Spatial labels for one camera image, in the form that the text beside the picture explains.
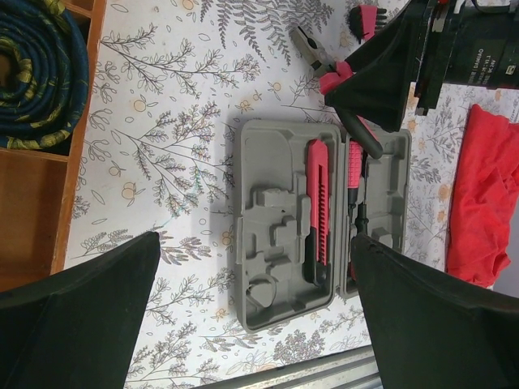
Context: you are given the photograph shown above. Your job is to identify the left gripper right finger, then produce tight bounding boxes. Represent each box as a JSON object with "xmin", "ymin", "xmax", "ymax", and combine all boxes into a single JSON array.
[{"xmin": 351, "ymin": 234, "xmax": 518, "ymax": 388}]

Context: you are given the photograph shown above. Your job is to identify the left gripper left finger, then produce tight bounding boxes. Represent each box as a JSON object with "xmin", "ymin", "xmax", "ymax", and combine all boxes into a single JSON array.
[{"xmin": 1, "ymin": 232, "xmax": 160, "ymax": 388}]

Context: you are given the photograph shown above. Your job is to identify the pink black long screwdriver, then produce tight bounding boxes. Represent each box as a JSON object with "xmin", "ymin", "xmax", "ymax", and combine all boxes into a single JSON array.
[{"xmin": 347, "ymin": 140, "xmax": 363, "ymax": 220}]

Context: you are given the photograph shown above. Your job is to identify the orange wooden divided tray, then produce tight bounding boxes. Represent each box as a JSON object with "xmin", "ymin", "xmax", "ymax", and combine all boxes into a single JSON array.
[{"xmin": 0, "ymin": 0, "xmax": 108, "ymax": 293}]

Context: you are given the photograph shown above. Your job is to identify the rolled dark sock middle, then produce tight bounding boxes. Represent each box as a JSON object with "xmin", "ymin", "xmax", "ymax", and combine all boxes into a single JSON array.
[{"xmin": 1, "ymin": 1, "xmax": 89, "ymax": 150}]

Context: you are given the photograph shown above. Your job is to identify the pink black utility knife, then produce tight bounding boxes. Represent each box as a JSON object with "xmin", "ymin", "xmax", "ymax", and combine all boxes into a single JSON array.
[{"xmin": 304, "ymin": 139, "xmax": 329, "ymax": 286}]

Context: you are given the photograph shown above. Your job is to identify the pink black bit holder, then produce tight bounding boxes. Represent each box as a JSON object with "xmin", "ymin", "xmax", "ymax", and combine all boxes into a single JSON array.
[{"xmin": 347, "ymin": 5, "xmax": 388, "ymax": 44}]

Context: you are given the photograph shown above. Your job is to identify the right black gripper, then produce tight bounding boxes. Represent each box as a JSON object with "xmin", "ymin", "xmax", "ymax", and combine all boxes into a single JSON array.
[{"xmin": 324, "ymin": 1, "xmax": 518, "ymax": 132}]

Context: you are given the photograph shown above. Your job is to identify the red cloth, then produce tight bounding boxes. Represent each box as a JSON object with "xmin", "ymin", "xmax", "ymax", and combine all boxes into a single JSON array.
[{"xmin": 446, "ymin": 105, "xmax": 518, "ymax": 288}]

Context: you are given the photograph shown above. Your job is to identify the pink black pliers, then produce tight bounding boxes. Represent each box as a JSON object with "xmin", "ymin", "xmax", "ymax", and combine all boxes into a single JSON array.
[{"xmin": 290, "ymin": 26, "xmax": 383, "ymax": 160}]

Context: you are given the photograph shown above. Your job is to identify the grey plastic tool case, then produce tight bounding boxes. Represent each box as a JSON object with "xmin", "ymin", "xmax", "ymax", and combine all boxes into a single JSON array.
[{"xmin": 233, "ymin": 120, "xmax": 411, "ymax": 333}]

